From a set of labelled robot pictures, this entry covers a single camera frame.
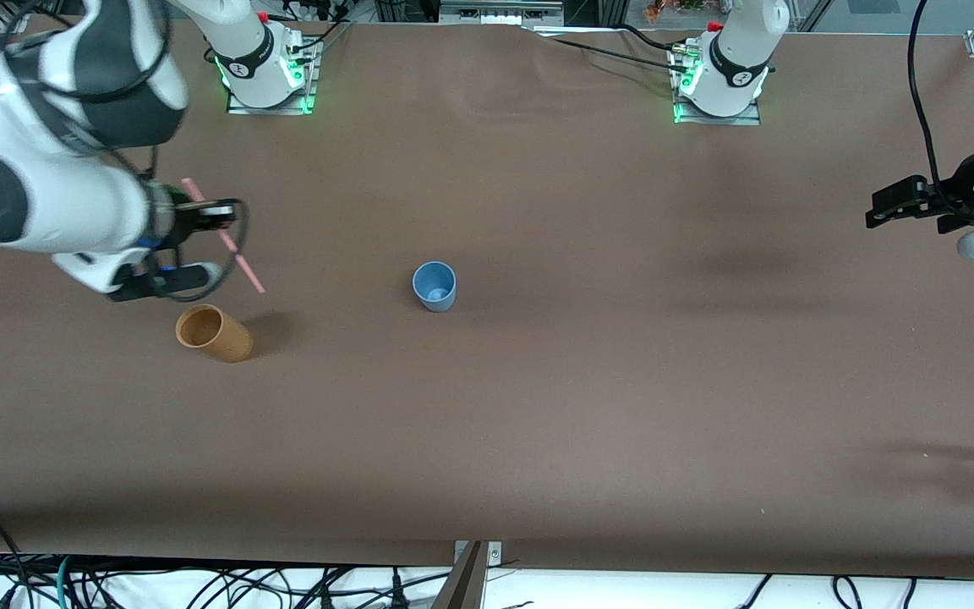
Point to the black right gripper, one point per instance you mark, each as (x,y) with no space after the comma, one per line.
(185,222)

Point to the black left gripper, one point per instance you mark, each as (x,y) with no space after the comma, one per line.
(958,189)

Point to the pink chopstick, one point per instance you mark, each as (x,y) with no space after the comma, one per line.
(246,266)

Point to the blue cup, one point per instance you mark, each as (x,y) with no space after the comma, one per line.
(435,300)

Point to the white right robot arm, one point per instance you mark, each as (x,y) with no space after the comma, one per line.
(47,203)

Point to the brown paper cup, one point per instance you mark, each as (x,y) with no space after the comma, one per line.
(233,342)

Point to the grey electronics box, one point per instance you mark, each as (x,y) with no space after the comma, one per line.
(495,13)

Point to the dark metal beam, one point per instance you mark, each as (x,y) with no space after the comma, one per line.
(463,588)

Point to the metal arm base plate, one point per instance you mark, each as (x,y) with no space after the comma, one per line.
(753,114)
(309,93)

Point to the silver table edge bracket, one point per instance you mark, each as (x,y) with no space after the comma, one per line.
(495,554)

